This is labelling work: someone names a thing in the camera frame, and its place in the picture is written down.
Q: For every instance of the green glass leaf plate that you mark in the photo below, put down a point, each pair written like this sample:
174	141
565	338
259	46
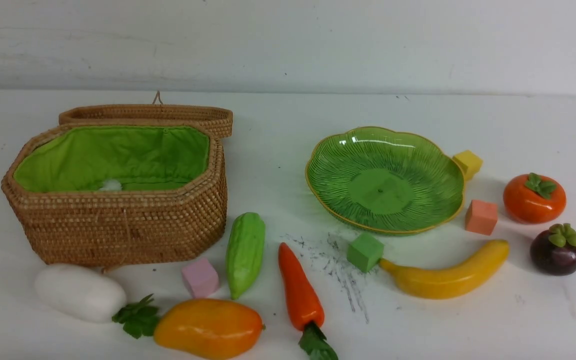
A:
384	181

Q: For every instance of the green foam cube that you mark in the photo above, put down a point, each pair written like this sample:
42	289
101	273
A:
364	252

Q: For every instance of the dark purple mangosteen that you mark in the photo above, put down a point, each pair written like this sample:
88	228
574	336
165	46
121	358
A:
553	251

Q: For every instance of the pink foam cube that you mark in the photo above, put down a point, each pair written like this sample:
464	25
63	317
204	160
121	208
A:
200	278

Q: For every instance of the yellow banana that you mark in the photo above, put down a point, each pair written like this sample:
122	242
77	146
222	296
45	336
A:
455	281

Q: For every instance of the salmon foam cube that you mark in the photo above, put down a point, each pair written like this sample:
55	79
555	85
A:
481	217

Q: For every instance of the woven wicker basket green lining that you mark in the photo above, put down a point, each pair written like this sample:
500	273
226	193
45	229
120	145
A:
105	195

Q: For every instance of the yellow foam cube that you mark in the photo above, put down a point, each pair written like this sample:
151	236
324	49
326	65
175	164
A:
469	163

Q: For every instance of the orange yellow mango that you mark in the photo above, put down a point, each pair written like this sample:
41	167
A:
209	328

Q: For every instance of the orange carrot with leaves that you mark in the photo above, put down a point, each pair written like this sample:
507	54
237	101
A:
303	305

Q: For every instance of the light green bitter gourd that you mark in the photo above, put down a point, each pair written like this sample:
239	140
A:
244	253

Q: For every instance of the orange persimmon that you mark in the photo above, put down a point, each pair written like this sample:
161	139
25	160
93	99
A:
534	198

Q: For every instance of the woven wicker basket lid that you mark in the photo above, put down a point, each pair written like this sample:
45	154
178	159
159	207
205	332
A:
218	121

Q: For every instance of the white radish with leaves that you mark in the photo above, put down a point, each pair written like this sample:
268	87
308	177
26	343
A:
88	296

